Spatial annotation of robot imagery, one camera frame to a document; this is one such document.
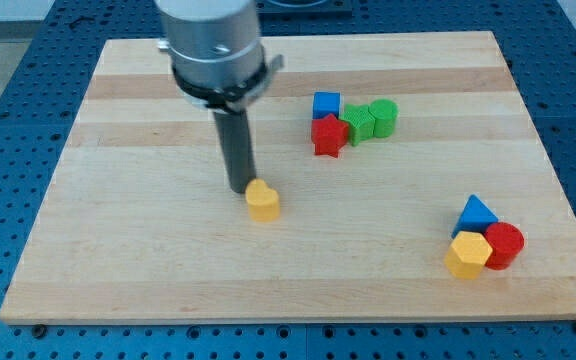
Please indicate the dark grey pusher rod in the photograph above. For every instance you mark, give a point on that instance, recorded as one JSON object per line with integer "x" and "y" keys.
{"x": 235, "y": 141}

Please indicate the green star block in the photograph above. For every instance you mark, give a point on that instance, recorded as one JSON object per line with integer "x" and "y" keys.
{"x": 360, "y": 121}

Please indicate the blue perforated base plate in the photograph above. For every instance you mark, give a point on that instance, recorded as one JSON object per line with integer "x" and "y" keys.
{"x": 38, "y": 107}

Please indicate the blue triangle block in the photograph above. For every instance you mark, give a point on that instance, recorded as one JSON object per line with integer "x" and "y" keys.
{"x": 475, "y": 217}

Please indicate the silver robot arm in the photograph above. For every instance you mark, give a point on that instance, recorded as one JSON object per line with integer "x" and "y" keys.
{"x": 219, "y": 63}

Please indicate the yellow hexagon block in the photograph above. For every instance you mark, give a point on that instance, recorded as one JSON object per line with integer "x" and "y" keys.
{"x": 467, "y": 255}

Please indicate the red star block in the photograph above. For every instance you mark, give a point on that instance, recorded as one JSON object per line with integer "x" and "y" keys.
{"x": 329, "y": 135}

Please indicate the red cylinder block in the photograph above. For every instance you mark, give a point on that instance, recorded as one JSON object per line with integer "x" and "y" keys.
{"x": 506, "y": 241}

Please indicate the wooden board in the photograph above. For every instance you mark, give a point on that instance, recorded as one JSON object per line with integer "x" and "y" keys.
{"x": 139, "y": 225}

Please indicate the yellow heart block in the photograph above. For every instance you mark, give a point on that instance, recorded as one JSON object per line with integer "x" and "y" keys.
{"x": 263, "y": 201}

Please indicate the green cylinder block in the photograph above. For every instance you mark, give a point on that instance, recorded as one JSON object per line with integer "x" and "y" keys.
{"x": 385, "y": 113}

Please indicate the blue cube block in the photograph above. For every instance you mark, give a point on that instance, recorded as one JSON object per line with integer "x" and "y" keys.
{"x": 325, "y": 103}

